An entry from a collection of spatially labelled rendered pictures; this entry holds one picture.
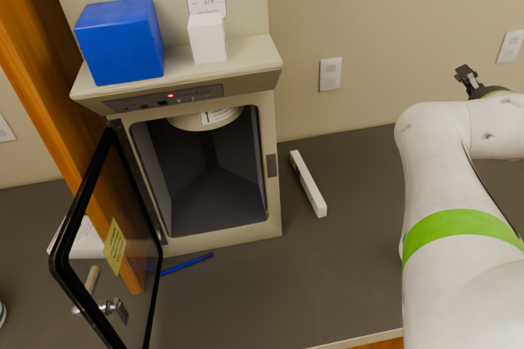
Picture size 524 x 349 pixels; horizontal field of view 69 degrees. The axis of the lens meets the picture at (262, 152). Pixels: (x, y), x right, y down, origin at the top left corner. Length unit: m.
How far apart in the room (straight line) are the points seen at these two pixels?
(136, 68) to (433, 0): 0.97
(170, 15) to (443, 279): 0.54
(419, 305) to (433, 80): 1.19
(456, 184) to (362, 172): 0.78
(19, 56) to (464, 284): 0.60
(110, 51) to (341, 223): 0.75
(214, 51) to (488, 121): 0.44
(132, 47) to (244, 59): 0.17
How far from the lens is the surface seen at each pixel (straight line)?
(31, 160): 1.47
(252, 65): 0.60
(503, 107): 0.71
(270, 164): 0.87
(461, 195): 0.46
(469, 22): 1.44
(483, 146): 0.70
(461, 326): 0.33
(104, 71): 0.61
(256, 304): 0.96
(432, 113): 0.68
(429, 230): 0.41
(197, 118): 0.80
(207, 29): 0.60
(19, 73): 0.66
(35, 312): 1.13
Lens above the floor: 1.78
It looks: 40 degrees down
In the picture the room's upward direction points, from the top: 5 degrees counter-clockwise
